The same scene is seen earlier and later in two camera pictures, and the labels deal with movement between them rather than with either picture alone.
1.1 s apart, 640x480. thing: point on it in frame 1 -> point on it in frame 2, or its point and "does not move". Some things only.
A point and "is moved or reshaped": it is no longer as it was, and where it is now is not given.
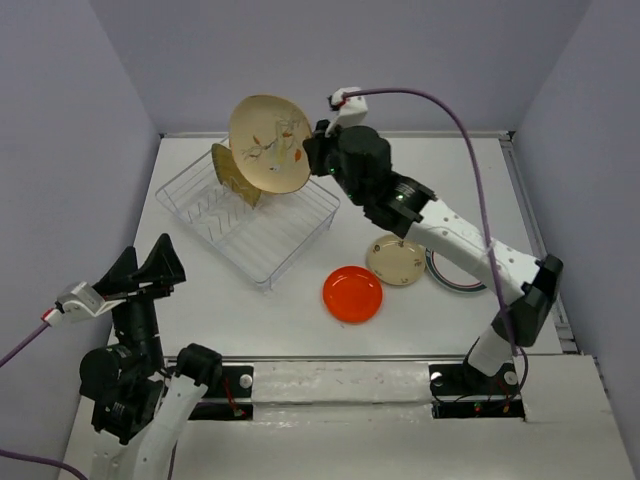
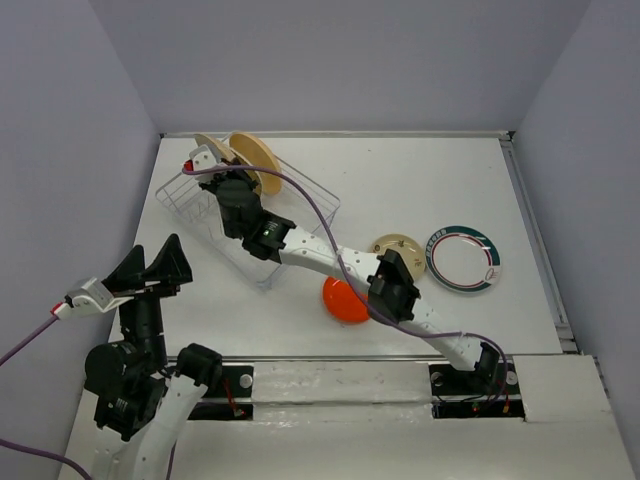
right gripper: (320, 156) -> (216, 181)
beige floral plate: (267, 135) -> (220, 151)
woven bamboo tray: (230, 177) is moved or reshaped
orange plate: (352, 294) does not move
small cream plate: (396, 261) does not move
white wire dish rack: (266, 240) does not move
